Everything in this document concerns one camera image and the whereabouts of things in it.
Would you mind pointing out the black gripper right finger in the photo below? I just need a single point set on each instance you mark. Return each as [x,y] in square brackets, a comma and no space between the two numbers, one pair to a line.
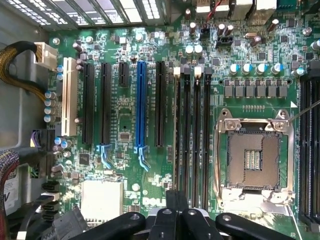
[192,225]

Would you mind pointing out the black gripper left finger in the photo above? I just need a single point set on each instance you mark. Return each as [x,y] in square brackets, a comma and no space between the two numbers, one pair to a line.
[165,225]

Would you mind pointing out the black RAM slot white latch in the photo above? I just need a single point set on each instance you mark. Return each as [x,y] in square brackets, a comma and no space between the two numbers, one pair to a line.
[197,137]
[177,125]

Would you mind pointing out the black RAM slot grey latch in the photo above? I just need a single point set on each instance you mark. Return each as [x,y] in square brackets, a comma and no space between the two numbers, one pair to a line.
[207,137]
[186,125]

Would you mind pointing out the silver chipset heatsink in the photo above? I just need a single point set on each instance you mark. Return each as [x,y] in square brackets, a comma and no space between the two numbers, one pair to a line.
[102,200]

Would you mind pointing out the silver CPU socket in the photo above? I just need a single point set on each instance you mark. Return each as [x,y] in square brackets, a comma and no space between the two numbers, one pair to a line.
[255,160]

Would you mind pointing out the black long expansion slot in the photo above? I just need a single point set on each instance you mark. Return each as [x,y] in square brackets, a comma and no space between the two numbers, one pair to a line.
[88,105]
[160,105]

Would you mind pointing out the black expansion slot blue latch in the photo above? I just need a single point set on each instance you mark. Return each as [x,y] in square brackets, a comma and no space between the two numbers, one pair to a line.
[106,105]

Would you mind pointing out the short black expansion slot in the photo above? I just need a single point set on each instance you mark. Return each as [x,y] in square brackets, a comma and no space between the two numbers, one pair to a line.
[124,74]

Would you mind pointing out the white labelled drive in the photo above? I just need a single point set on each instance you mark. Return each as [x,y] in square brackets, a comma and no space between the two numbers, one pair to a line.
[8,195]

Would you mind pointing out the white PCI expansion slot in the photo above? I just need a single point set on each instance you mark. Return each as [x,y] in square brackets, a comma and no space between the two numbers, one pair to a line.
[69,97]

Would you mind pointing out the thin metal locking lever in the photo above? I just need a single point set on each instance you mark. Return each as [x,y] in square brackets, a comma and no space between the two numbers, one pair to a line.
[303,110]

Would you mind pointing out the green Dell motherboard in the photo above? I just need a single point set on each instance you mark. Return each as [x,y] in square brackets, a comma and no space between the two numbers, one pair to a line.
[150,37]

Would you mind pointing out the white power connector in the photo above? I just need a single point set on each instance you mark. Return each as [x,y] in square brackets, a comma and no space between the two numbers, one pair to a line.
[46,56]

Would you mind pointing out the grey metal PC case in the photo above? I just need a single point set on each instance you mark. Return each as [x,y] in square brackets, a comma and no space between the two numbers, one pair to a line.
[20,25]

